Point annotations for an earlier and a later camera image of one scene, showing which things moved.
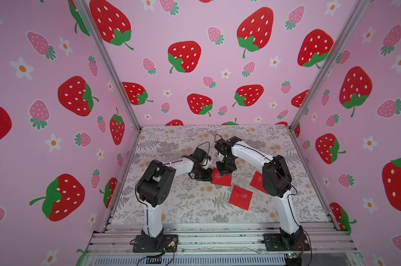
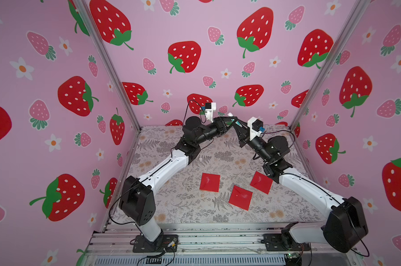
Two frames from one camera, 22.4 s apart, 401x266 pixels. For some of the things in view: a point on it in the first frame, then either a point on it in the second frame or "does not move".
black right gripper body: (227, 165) → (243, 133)
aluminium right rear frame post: (353, 15) does not move
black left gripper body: (202, 174) → (217, 131)
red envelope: (216, 179) → (210, 182)
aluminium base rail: (220, 244) does not move
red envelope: (241, 198) does not move
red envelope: (257, 182) does not move
